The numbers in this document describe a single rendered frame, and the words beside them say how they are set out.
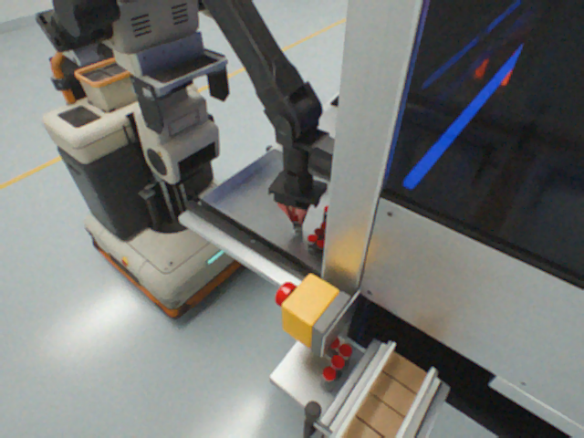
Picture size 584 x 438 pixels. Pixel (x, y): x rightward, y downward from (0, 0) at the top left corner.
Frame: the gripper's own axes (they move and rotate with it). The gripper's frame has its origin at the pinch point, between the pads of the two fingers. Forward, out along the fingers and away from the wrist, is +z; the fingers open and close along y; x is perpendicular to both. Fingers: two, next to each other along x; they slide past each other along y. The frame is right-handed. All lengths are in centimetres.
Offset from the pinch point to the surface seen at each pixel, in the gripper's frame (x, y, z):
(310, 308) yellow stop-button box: -25.2, 12.3, -10.7
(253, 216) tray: 0.5, -11.2, 3.9
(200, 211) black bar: -4.2, -22.0, 2.1
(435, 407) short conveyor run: -27.1, 31.8, -0.9
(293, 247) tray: -4.4, 0.9, 4.0
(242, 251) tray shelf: -9.4, -8.6, 4.2
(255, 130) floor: 160, -100, 91
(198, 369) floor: -9, -39, 92
